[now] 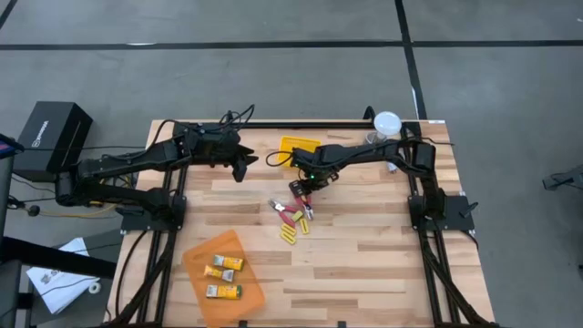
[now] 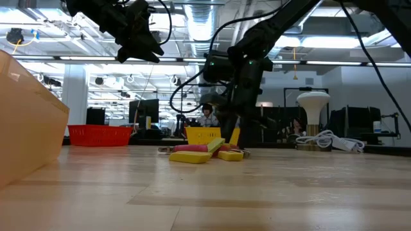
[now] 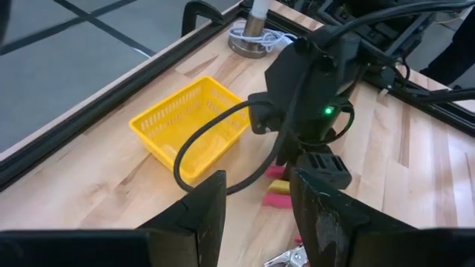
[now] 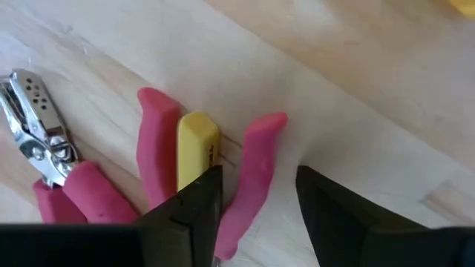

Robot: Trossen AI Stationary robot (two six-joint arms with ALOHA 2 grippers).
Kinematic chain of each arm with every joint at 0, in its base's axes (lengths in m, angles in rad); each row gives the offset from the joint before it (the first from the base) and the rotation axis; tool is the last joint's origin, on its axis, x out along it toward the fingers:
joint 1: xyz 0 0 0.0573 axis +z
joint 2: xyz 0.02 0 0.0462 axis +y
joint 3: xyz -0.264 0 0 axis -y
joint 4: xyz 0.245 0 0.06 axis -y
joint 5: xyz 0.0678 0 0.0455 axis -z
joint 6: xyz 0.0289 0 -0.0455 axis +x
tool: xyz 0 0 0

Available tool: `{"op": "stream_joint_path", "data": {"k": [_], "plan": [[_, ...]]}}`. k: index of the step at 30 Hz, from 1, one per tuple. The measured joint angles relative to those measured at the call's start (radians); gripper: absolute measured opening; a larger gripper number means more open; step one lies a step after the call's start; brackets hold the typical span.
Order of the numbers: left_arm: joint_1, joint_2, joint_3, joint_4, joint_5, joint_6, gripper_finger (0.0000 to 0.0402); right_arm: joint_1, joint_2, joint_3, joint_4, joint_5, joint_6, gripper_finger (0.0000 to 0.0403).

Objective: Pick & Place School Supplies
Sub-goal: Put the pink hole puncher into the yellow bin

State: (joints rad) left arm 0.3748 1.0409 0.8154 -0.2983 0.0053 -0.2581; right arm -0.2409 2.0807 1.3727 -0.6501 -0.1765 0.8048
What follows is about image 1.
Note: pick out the yellow plastic basket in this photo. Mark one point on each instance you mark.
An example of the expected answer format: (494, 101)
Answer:
(291, 145)

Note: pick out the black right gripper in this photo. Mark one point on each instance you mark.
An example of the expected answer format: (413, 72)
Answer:
(319, 168)

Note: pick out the black metal table frame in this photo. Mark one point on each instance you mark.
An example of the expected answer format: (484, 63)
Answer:
(319, 125)

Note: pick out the black beam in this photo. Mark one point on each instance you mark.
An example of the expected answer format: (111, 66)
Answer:
(54, 259)

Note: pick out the white paper sheets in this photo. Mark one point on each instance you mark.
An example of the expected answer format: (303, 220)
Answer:
(59, 284)

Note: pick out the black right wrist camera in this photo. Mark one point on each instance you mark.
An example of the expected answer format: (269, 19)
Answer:
(314, 165)

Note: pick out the pale green eraser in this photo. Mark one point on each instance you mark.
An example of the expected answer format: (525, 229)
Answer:
(297, 215)

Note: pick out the black round plug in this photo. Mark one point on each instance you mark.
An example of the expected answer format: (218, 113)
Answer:
(33, 210)

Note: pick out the white tape roll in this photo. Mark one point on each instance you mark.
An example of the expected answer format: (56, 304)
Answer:
(95, 288)

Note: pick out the white bulb table lamp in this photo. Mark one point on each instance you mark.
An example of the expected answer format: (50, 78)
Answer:
(387, 123)

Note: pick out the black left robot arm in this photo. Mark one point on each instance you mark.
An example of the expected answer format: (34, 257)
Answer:
(118, 166)

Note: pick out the orange translucent plastic bin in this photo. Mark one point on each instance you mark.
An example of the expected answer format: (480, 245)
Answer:
(223, 310)

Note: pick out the blue object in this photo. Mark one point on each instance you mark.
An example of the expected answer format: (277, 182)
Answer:
(8, 146)

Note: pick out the yellow crayon box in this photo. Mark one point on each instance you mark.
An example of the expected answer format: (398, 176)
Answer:
(228, 262)
(219, 273)
(223, 292)

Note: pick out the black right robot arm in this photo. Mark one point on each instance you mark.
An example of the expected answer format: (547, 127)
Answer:
(364, 152)

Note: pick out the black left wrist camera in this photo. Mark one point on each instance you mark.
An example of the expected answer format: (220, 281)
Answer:
(218, 145)

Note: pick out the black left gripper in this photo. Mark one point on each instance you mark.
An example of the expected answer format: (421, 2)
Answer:
(214, 150)

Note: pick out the black cardboard box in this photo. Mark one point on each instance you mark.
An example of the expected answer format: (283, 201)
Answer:
(52, 139)

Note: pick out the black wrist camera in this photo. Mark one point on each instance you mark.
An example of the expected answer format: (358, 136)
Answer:
(218, 145)
(314, 165)

